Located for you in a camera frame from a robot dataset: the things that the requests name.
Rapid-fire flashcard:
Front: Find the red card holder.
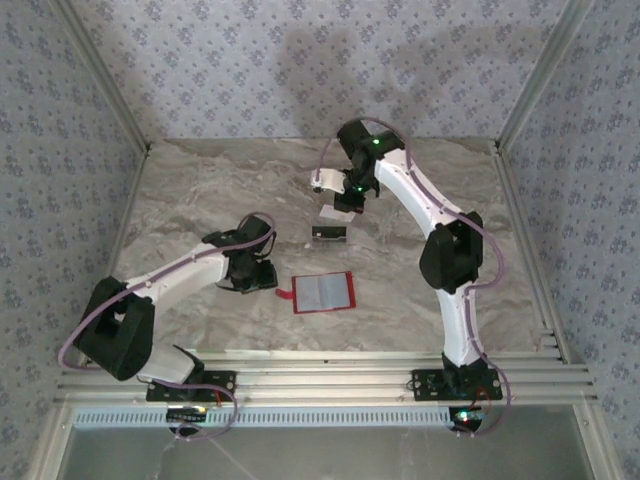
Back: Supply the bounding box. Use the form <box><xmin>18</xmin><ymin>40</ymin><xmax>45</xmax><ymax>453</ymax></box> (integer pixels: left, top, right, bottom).
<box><xmin>274</xmin><ymin>270</ymin><xmax>359</xmax><ymax>316</ymax></box>

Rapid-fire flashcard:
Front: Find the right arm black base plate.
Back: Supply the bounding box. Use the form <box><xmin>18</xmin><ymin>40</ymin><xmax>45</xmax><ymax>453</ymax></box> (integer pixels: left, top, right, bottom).
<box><xmin>410</xmin><ymin>368</ymin><xmax>503</xmax><ymax>401</ymax></box>

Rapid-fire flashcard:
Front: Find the circuit board with lights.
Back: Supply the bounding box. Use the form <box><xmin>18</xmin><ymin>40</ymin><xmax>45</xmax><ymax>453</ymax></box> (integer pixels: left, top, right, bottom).
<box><xmin>449</xmin><ymin>407</ymin><xmax>489</xmax><ymax>431</ymax></box>

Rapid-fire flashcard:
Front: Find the black card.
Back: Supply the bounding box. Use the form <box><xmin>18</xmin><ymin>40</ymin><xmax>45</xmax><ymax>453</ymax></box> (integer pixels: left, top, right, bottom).
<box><xmin>311</xmin><ymin>225</ymin><xmax>349</xmax><ymax>245</ymax></box>

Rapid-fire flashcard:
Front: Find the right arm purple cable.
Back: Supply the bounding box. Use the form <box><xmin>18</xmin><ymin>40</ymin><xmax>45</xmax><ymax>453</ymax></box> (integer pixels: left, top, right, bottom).
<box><xmin>317</xmin><ymin>116</ymin><xmax>514</xmax><ymax>439</ymax></box>

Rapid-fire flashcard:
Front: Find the aluminium rail beam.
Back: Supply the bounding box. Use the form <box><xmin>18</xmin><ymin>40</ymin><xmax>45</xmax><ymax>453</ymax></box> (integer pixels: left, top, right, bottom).
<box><xmin>53</xmin><ymin>349</ymin><xmax>600</xmax><ymax>406</ymax></box>

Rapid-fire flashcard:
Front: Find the aluminium table side rail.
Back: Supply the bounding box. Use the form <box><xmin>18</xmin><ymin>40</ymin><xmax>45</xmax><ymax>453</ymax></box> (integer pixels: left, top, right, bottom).
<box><xmin>77</xmin><ymin>147</ymin><xmax>154</xmax><ymax>369</ymax></box>
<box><xmin>492</xmin><ymin>142</ymin><xmax>574</xmax><ymax>366</ymax></box>

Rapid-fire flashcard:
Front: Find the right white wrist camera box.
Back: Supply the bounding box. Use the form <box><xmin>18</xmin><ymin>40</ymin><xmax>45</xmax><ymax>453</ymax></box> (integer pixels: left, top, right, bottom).
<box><xmin>309</xmin><ymin>168</ymin><xmax>347</xmax><ymax>193</ymax></box>

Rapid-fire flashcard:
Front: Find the grey slotted cable duct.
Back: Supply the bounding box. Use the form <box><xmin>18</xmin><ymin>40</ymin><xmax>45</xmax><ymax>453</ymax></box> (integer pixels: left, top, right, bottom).
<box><xmin>73</xmin><ymin>405</ymin><xmax>454</xmax><ymax>430</ymax></box>

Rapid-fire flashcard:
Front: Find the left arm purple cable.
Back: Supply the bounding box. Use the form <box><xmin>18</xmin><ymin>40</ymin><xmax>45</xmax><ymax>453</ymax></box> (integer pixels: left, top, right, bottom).
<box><xmin>57</xmin><ymin>212</ymin><xmax>279</xmax><ymax>444</ymax></box>

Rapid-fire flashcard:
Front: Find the black circuit board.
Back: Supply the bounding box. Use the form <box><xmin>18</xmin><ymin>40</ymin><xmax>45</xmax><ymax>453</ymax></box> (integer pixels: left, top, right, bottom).
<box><xmin>167</xmin><ymin>407</ymin><xmax>209</xmax><ymax>424</ymax></box>

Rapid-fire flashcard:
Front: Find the aluminium frame post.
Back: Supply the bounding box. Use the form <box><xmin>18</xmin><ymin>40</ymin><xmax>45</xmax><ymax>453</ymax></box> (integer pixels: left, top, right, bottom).
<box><xmin>494</xmin><ymin>0</ymin><xmax>597</xmax><ymax>152</ymax></box>
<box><xmin>49</xmin><ymin>0</ymin><xmax>153</xmax><ymax>152</ymax></box>

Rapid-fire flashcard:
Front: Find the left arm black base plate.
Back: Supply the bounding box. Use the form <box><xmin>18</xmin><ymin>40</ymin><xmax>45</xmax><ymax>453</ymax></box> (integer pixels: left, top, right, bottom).
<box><xmin>146</xmin><ymin>370</ymin><xmax>237</xmax><ymax>402</ymax></box>

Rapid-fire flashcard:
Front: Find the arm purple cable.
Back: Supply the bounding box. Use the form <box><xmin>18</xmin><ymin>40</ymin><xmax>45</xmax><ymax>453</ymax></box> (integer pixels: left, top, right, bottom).
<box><xmin>317</xmin><ymin>116</ymin><xmax>514</xmax><ymax>439</ymax></box>
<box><xmin>57</xmin><ymin>212</ymin><xmax>279</xmax><ymax>444</ymax></box>

